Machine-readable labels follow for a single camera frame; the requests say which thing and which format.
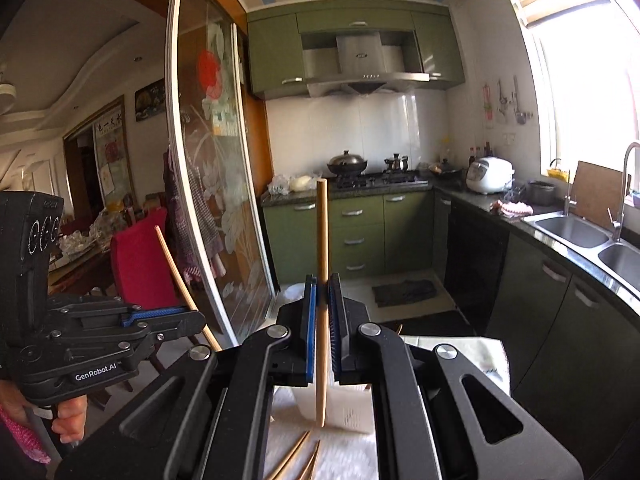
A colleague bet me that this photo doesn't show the person's left hand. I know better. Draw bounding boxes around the person's left hand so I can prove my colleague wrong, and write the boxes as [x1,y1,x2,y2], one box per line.
[51,393,90,446]

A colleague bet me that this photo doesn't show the kitchen window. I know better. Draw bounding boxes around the kitchen window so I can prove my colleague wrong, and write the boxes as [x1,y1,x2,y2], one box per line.
[519,0,640,202]

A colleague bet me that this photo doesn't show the small steel faucet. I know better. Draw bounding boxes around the small steel faucet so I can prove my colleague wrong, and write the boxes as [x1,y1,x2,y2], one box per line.
[548,158,577,216]

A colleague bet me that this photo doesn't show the hanging kitchen utensils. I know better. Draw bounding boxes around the hanging kitchen utensils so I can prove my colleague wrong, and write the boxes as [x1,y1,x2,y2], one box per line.
[482,74,532,129]

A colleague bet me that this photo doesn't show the checked hanging apron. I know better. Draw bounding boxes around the checked hanging apron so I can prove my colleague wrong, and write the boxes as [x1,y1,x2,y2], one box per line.
[162,144,227,284]

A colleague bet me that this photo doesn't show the white plastic bags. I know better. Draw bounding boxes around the white plastic bags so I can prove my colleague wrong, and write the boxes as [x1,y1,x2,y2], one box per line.
[267,172,322,196]

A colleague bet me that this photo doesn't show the red chair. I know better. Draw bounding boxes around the red chair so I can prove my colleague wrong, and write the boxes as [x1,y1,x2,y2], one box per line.
[110,208,184,312]

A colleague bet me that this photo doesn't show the black wok with lid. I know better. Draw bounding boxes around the black wok with lid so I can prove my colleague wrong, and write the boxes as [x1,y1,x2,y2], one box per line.
[327,149,369,176]

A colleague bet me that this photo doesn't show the black kitchen countertop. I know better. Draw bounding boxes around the black kitchen countertop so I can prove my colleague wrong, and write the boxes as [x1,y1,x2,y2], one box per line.
[260,179,640,311]

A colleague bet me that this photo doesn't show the person's left forearm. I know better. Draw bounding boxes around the person's left forearm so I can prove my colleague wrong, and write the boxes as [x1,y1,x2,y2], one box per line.
[0,404,52,465]

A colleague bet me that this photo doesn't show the blue checked tablecloth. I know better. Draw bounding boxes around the blue checked tablecloth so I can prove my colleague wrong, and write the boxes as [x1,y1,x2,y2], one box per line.
[264,334,512,480]

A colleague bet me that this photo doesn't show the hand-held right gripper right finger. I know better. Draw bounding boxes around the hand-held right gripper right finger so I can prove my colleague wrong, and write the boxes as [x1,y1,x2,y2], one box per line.
[327,272,584,480]

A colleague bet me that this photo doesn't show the single light wooden chopstick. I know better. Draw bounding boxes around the single light wooden chopstick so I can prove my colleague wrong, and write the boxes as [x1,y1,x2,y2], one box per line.
[153,225,224,354]
[314,178,330,429]

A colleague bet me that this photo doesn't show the row of wooden chopsticks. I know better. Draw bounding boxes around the row of wooden chopsticks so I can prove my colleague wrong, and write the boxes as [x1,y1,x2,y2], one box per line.
[264,430,322,480]

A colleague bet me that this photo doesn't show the dark wall poster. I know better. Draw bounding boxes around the dark wall poster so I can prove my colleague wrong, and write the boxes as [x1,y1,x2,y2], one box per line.
[134,79,166,121]

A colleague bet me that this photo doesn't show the green cabinets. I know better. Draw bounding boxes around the green cabinets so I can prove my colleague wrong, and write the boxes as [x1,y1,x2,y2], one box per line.
[246,0,467,102]
[262,190,436,287]

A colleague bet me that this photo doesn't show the etched glass sliding door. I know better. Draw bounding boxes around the etched glass sliding door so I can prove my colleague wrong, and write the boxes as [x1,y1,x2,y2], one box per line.
[165,0,279,347]

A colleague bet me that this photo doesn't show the white rice cooker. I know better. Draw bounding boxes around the white rice cooker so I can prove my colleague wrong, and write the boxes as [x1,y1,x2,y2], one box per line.
[465,156,516,195]

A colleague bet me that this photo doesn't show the white plastic utensil holder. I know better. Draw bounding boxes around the white plastic utensil holder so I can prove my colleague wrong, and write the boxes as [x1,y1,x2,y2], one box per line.
[291,384,377,436]

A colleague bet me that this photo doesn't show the cluttered dining table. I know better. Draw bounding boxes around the cluttered dining table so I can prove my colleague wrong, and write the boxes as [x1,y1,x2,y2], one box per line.
[49,199,128,291]

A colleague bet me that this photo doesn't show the steel range hood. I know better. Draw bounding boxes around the steel range hood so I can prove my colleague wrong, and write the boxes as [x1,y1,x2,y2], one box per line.
[299,30,432,99]

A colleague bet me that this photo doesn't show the dark floor mat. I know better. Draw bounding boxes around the dark floor mat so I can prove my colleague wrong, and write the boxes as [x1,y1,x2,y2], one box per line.
[372,278,439,309]

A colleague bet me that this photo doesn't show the wooden cutting board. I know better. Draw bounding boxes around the wooden cutting board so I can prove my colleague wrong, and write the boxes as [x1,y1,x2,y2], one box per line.
[569,160,632,229]

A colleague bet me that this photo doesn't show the calligraphy wall poster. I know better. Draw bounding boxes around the calligraphy wall poster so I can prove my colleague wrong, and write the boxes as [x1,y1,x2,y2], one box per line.
[92,105,132,207]

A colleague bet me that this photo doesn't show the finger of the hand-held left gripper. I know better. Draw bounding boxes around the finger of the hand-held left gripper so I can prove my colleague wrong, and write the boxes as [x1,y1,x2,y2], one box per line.
[116,329,169,362]
[119,305,207,334]

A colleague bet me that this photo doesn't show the pink cloth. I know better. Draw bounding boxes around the pink cloth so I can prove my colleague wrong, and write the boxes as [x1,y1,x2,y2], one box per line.
[492,199,534,219]

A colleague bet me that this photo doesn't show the dark metal pot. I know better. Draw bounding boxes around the dark metal pot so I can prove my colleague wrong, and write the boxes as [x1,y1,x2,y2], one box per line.
[527,180,557,206]

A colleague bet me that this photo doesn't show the dark lower cabinets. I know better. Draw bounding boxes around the dark lower cabinets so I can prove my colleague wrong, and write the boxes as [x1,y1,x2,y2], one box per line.
[432,192,640,480]

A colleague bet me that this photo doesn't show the green lower cabinets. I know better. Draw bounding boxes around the green lower cabinets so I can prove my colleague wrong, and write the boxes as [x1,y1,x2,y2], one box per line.
[262,190,436,287]

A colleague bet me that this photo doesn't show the black gas stove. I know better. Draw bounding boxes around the black gas stove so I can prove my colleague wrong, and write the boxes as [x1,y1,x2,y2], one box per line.
[330,170,432,189]

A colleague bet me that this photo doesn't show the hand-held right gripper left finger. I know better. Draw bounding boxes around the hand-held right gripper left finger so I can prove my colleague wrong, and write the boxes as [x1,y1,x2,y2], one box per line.
[54,273,319,480]

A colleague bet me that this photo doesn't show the condiment bottles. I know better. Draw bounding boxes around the condiment bottles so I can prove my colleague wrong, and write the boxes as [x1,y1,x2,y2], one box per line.
[467,142,496,166]

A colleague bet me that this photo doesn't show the green upper cabinets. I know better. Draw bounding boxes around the green upper cabinets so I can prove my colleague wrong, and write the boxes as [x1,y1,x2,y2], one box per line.
[246,0,467,102]

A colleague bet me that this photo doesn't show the tall steel faucet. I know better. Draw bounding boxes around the tall steel faucet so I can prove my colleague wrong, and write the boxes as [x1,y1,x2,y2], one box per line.
[606,140,640,244]

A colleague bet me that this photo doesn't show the steel double sink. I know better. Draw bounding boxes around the steel double sink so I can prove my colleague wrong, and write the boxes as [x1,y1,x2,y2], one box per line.
[520,210,640,302]

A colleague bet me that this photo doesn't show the pan with glass lid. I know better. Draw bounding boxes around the pan with glass lid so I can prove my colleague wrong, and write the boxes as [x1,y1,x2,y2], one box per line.
[427,158,464,179]

